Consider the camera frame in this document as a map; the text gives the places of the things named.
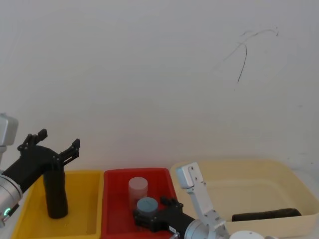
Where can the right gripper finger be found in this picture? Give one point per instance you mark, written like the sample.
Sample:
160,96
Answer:
172,203
148,222

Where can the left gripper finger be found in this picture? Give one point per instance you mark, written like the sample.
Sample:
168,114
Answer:
69,153
31,140

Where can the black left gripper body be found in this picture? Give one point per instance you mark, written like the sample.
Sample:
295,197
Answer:
32,161

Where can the clear plastic jar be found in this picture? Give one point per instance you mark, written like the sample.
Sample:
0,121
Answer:
137,188

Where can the red plastic bin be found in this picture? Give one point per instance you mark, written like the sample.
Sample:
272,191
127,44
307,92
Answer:
115,199

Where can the yellow plastic bin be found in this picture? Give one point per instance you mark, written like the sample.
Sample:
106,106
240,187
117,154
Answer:
82,204

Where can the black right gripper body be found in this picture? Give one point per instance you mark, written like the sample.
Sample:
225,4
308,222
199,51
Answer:
175,219

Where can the grey round cap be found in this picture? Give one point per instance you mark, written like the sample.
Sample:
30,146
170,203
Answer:
147,205

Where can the cream plastic bin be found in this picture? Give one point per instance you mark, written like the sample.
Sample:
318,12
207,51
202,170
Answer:
249,184

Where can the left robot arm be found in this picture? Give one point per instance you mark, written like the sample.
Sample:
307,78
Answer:
8,189

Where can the dark lying cylinder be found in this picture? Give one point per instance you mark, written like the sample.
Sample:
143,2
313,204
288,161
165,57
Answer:
266,214

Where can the black upright cylinder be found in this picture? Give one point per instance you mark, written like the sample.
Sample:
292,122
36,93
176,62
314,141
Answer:
56,196

